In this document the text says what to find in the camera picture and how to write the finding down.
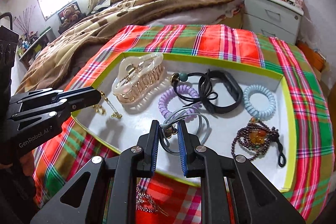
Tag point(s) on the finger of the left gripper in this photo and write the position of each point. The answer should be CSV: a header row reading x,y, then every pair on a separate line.
x,y
86,91
78,103

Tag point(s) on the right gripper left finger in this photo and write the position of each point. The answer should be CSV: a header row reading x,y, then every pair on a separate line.
x,y
104,190

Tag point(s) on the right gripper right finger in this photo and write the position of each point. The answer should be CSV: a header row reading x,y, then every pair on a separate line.
x,y
233,189

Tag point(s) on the person's left hand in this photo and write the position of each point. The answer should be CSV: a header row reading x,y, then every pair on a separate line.
x,y
27,164

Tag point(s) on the brown fleece blanket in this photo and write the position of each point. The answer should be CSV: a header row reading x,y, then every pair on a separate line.
x,y
56,63

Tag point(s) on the plaid red green cloth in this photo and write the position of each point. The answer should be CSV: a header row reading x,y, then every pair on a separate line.
x,y
60,158

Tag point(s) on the cream gold hair claw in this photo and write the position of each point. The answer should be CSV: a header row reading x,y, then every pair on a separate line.
x,y
136,77

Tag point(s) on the teddy bear on shelf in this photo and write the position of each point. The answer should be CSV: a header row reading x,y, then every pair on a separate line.
x,y
70,14

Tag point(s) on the lime green tray box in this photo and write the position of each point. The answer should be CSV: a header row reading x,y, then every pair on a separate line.
x,y
120,134

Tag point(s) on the black fitness band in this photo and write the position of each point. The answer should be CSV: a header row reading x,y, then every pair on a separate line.
x,y
219,92

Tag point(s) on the white bedside cabinet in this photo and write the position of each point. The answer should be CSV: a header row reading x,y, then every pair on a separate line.
x,y
273,18

